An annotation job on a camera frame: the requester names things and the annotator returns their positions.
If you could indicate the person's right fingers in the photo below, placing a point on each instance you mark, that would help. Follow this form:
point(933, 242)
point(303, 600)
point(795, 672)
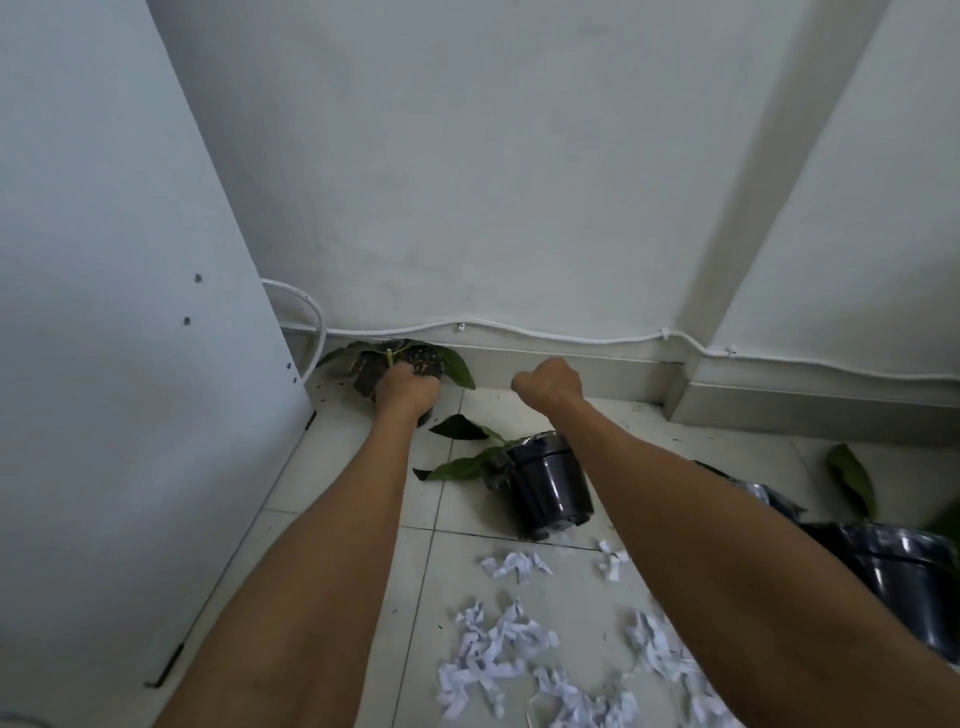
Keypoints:
point(540, 371)

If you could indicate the green leafy plant stem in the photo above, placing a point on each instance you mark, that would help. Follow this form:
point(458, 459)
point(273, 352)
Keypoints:
point(463, 466)

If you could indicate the person's right hand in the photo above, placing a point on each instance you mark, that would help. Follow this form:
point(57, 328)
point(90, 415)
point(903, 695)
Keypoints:
point(553, 382)

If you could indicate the large black plastic pot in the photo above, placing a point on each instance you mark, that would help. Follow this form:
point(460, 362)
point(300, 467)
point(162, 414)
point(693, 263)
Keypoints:
point(900, 577)

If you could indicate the white cabinet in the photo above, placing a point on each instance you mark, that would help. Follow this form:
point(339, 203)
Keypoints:
point(112, 337)

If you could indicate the person's left forearm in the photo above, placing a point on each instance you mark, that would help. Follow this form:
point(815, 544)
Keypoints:
point(322, 585)

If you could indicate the person's left fingers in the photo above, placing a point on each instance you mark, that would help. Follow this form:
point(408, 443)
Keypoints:
point(409, 373)

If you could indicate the small black plastic pot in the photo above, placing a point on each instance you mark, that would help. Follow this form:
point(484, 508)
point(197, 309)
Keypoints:
point(544, 487)

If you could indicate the person's right forearm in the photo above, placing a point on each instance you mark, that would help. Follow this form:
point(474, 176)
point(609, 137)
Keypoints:
point(720, 585)

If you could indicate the green plant leaf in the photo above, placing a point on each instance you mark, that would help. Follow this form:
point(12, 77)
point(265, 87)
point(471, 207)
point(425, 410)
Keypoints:
point(853, 476)

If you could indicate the pile of white paper scraps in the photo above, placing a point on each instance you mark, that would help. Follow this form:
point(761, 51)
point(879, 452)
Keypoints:
point(510, 645)

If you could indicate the green plant with soil ball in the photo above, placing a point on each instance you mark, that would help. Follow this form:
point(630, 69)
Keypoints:
point(450, 366)

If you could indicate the black plastic bag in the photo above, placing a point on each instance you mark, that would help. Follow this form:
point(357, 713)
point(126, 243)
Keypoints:
point(757, 496)

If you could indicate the person's left hand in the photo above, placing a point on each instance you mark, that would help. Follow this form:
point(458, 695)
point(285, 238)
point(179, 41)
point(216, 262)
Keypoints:
point(403, 394)

